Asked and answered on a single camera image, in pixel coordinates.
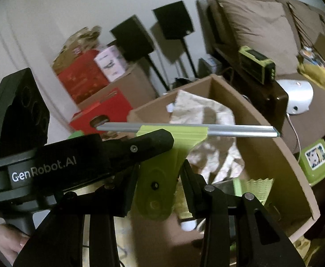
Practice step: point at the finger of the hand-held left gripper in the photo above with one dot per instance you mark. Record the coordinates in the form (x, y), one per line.
(148, 144)

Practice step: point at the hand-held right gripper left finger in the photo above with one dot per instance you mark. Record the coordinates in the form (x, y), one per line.
(120, 197)

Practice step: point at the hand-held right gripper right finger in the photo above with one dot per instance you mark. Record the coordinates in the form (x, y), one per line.
(193, 194)

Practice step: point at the green window squeegee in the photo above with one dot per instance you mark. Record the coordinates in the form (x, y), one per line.
(159, 172)

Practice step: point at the white floral cloth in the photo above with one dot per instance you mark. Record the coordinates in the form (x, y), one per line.
(207, 108)

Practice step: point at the brown cardboard box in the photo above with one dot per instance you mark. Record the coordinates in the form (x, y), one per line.
(284, 172)

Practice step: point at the person's left hand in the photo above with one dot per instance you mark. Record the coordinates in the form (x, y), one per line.
(9, 242)

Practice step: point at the red gift box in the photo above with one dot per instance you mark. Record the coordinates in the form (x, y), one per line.
(109, 105)

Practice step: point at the large cardboard carton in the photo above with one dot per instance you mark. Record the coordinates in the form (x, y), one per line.
(140, 83)

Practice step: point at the red floral gift bag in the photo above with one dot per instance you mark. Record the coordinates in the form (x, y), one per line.
(82, 78)

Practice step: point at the white pink carton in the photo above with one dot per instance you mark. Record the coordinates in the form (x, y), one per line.
(109, 61)

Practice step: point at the black speaker on stand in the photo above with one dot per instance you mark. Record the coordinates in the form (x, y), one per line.
(173, 19)
(132, 39)

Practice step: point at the dark brown side table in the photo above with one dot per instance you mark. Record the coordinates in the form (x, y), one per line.
(273, 100)

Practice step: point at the green lunch box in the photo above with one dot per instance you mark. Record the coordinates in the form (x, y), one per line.
(315, 158)

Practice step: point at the brown sofa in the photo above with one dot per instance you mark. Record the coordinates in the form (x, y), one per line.
(304, 125)

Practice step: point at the green portable radio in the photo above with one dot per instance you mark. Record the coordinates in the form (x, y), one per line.
(255, 61)

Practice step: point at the white rounded appliance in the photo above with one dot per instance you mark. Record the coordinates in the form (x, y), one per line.
(298, 94)

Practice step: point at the brown sofa cushion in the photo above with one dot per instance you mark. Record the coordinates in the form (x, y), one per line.
(309, 19)
(257, 25)

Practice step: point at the yellow cloth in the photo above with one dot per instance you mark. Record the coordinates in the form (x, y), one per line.
(318, 75)

